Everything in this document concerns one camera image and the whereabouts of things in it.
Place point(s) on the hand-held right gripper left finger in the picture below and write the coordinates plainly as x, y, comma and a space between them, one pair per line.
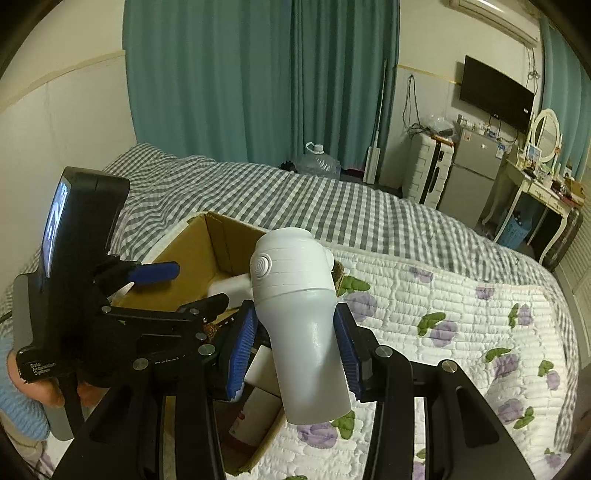
240, 355

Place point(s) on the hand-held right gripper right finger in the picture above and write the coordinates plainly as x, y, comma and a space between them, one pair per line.
344, 350

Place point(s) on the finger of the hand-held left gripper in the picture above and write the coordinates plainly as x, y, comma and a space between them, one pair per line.
152, 272
161, 316

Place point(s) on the white rectangular box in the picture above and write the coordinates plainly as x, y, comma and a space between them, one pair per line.
263, 369

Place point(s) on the white cylindrical device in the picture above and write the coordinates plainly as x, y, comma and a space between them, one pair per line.
300, 323

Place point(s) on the brown cardboard box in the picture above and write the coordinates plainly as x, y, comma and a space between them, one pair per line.
217, 244

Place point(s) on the person's left forearm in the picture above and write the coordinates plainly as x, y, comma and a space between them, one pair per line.
18, 415

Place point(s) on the person's left hand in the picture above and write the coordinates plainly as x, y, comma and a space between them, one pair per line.
41, 394

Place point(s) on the white floral quilt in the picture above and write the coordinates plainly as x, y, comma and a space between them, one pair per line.
438, 332

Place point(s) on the grey checked bed sheet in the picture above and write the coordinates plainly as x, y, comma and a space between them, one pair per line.
323, 207

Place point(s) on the white flat mop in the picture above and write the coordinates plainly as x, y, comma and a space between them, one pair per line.
373, 166

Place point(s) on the clear large water bottle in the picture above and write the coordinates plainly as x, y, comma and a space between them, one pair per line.
318, 164

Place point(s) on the white suitcase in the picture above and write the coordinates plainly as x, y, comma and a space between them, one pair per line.
427, 170

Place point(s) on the blue plastic basket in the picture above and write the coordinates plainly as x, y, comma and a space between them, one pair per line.
513, 230

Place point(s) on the silver fridge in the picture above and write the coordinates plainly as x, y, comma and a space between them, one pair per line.
468, 180

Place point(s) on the wide green curtain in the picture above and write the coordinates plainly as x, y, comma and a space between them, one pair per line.
254, 78

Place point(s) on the white louvred wardrobe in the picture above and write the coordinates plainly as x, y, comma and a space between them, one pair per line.
577, 281

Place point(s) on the clear plastic bag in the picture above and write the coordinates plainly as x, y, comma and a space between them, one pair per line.
438, 123

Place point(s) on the white dressing table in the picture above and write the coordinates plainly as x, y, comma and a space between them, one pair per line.
538, 194

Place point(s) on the dark suitcase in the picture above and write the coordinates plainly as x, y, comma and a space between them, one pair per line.
569, 237

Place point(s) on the white oval mirror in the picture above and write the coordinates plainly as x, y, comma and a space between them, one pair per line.
545, 134

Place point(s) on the narrow green curtain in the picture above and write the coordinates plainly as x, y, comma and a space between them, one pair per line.
561, 83

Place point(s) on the white air conditioner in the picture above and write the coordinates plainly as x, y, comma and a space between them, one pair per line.
498, 21

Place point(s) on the black wall television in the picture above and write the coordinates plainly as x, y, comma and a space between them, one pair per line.
496, 92

